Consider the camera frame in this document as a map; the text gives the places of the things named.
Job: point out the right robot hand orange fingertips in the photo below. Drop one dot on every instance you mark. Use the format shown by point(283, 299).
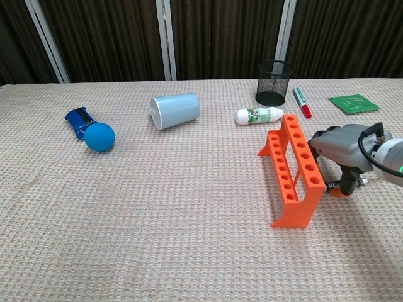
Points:
point(343, 144)

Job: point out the black silver precision screwdriver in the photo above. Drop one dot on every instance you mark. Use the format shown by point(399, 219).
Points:
point(363, 181)

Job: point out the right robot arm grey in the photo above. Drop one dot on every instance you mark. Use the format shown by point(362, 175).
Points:
point(390, 160)

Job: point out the orange test tube rack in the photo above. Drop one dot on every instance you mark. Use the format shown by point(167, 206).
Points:
point(296, 214)

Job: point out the white marker red cap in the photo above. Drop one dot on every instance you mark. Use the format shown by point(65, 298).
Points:
point(300, 100)

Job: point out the black mesh pen cup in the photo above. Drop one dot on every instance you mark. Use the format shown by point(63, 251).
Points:
point(274, 94)

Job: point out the white bottle green label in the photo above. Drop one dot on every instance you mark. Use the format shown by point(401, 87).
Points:
point(245, 115)

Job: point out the light blue plastic cup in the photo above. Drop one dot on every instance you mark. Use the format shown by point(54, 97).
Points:
point(179, 108)

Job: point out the beige woven tablecloth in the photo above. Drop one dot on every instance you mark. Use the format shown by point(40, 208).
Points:
point(189, 220)

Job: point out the blue ball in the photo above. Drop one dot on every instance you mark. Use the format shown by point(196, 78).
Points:
point(99, 138)

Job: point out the blue snack packet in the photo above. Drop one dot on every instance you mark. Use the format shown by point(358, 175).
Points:
point(77, 119)

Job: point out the white screen frame post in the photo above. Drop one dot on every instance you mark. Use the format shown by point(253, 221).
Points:
point(50, 41)
point(165, 41)
point(286, 31)

